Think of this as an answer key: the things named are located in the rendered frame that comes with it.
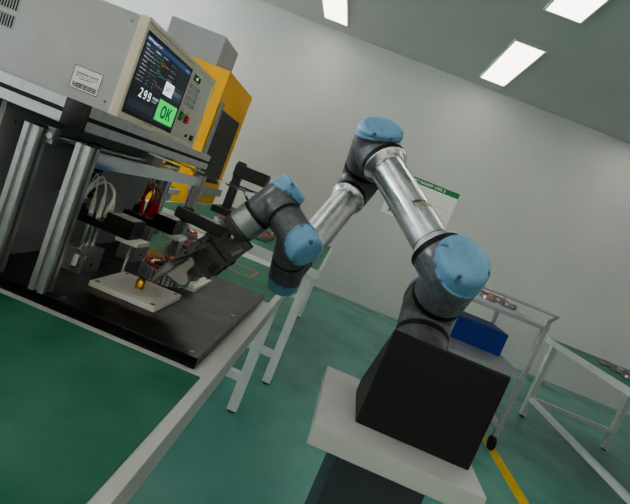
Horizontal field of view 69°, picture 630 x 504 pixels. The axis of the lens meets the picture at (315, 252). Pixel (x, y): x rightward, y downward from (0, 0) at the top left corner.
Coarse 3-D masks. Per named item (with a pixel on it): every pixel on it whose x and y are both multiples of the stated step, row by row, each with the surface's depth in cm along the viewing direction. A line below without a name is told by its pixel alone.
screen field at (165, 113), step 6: (162, 102) 107; (162, 108) 108; (168, 108) 111; (174, 108) 114; (156, 114) 106; (162, 114) 109; (168, 114) 112; (174, 114) 115; (156, 120) 107; (162, 120) 110; (168, 120) 113; (168, 126) 114
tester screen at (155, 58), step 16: (144, 48) 91; (160, 48) 97; (144, 64) 93; (160, 64) 99; (176, 64) 106; (144, 80) 96; (160, 80) 102; (176, 80) 109; (128, 96) 92; (160, 96) 105; (176, 112) 116
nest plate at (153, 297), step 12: (108, 276) 102; (120, 276) 105; (132, 276) 108; (96, 288) 95; (108, 288) 95; (120, 288) 97; (132, 288) 100; (144, 288) 103; (156, 288) 107; (132, 300) 95; (144, 300) 96; (156, 300) 99; (168, 300) 102
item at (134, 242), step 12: (84, 216) 98; (108, 216) 98; (120, 216) 99; (84, 228) 99; (96, 228) 104; (108, 228) 98; (120, 228) 98; (132, 228) 98; (144, 228) 104; (84, 240) 100; (120, 240) 98; (132, 240) 100; (144, 240) 104
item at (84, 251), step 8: (72, 248) 99; (80, 248) 99; (88, 248) 101; (96, 248) 104; (64, 256) 99; (72, 256) 99; (80, 256) 99; (88, 256) 100; (96, 256) 103; (64, 264) 99; (80, 264) 99; (88, 264) 101; (96, 264) 105; (80, 272) 99
